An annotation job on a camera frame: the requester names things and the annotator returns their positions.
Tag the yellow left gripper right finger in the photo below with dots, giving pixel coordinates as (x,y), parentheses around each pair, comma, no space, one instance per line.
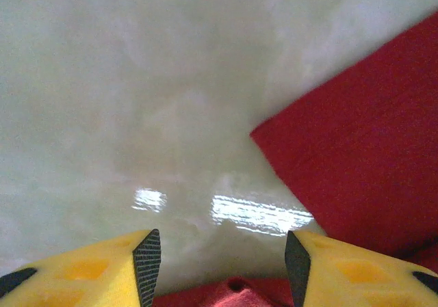
(359,276)

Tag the red t-shirt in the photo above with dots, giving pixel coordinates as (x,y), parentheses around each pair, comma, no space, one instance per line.
(359,149)

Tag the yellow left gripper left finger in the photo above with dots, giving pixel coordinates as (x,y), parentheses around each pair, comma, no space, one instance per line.
(85,276)

